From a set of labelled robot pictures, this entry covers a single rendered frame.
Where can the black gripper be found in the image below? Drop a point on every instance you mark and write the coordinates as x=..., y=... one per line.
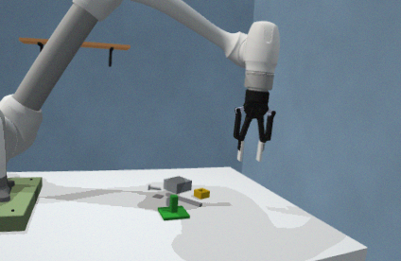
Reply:
x=255, y=106

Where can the yellow square nut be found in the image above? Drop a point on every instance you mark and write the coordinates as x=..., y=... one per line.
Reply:
x=201, y=193

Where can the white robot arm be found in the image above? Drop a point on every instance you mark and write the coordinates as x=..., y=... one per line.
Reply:
x=21, y=114

